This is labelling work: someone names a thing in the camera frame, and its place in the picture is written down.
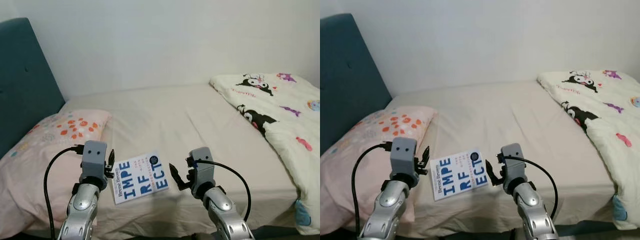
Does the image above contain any white blue lettered book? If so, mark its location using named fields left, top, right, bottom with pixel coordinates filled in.
left=111, top=151, right=170, bottom=205
left=430, top=148, right=490, bottom=202

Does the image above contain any pink dotted pillow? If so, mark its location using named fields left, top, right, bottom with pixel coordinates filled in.
left=0, top=109, right=113, bottom=240
left=320, top=106, right=438, bottom=236

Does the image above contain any cream cartoon print quilt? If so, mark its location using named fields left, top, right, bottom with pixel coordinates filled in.
left=536, top=69, right=640, bottom=231
left=209, top=72, right=321, bottom=236

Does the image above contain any beige sheeted mattress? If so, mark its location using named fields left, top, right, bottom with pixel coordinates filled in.
left=20, top=82, right=306, bottom=238
left=345, top=79, right=618, bottom=238

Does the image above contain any teal bed base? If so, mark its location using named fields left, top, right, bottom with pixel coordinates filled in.
left=557, top=222, right=616, bottom=240
left=247, top=225, right=303, bottom=240

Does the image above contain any teal padded headboard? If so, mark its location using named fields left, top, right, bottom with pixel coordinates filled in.
left=0, top=17, right=66, bottom=160
left=320, top=13, right=393, bottom=156

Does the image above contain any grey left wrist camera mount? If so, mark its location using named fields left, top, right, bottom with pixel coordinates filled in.
left=390, top=136, right=418, bottom=176
left=81, top=140, right=108, bottom=181

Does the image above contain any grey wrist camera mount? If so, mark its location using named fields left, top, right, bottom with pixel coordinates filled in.
left=390, top=136, right=418, bottom=176
left=501, top=143, right=526, bottom=182
left=189, top=147, right=216, bottom=186
left=81, top=140, right=108, bottom=181

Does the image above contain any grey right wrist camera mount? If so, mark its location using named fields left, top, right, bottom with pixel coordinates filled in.
left=189, top=147, right=216, bottom=186
left=501, top=143, right=526, bottom=182

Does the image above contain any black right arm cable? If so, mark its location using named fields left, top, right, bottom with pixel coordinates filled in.
left=186, top=159, right=252, bottom=221
left=497, top=155, right=558, bottom=221

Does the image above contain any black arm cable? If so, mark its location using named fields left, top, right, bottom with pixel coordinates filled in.
left=351, top=141, right=393, bottom=236
left=497, top=155, right=558, bottom=221
left=186, top=159, right=252, bottom=221
left=43, top=145, right=85, bottom=240

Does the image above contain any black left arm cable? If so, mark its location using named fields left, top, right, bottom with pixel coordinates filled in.
left=43, top=145, right=85, bottom=240
left=351, top=141, right=393, bottom=236

